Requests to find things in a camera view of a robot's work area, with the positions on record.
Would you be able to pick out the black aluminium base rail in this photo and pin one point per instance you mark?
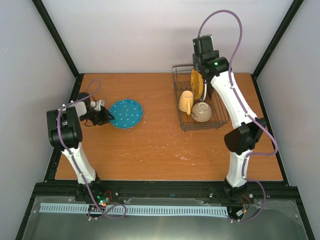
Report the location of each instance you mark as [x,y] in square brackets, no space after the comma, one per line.
[207,191]

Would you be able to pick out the teal scalloped plate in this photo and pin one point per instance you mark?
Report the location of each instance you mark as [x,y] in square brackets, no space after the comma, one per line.
[127,113]

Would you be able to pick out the black rimmed striped plate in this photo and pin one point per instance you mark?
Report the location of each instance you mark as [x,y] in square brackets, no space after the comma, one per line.
[210,91]

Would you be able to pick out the left black frame post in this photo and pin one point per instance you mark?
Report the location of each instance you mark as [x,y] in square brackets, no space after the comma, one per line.
[47,20]

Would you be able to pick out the white floral bowl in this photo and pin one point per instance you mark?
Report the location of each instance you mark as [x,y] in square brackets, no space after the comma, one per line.
[201,112]

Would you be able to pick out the yellow ceramic mug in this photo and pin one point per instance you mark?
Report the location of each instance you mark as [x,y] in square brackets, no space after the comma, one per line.
[186,102]

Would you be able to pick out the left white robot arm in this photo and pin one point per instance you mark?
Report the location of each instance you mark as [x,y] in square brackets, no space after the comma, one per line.
[65,132]

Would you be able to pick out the light blue cable duct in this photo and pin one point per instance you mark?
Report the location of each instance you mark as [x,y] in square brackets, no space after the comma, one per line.
[136,210]

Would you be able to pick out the yellow dotted scalloped plate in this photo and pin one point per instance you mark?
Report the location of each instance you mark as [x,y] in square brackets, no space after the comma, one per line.
[197,84]

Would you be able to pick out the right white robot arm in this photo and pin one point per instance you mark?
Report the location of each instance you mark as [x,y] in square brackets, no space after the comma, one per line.
[247,130]

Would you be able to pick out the left controller board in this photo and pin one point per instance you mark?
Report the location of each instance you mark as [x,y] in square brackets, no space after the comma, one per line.
[104,198]

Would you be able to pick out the black frame post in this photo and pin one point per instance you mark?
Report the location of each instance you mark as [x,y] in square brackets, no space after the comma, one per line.
[47,20]
[283,26]

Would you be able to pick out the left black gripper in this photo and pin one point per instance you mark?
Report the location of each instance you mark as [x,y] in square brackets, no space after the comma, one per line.
[105,118]

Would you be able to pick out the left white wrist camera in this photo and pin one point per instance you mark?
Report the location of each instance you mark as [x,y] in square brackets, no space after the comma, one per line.
[97,105]

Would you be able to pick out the dark wire dish rack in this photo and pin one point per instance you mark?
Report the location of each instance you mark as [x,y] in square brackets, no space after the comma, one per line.
[180,82]

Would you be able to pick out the right black frame post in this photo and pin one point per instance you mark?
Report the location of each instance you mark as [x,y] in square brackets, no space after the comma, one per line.
[283,26]

